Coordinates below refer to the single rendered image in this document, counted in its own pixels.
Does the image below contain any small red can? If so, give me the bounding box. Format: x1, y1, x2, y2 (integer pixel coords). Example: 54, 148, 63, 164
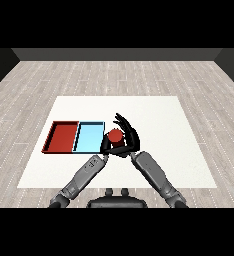
107, 128, 126, 150

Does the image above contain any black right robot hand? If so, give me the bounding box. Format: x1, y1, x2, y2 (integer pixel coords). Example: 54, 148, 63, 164
108, 112, 141, 159

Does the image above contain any dark grey robot body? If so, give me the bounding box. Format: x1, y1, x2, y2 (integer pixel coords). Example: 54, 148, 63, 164
85, 187, 149, 209

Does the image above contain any red shallow open box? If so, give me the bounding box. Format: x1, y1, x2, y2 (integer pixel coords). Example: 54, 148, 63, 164
41, 120, 81, 155

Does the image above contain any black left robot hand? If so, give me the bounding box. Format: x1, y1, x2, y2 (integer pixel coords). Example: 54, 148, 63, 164
99, 132, 112, 156

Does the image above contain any light blue shallow open box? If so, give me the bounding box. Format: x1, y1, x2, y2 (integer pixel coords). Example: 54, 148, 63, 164
71, 120, 106, 155

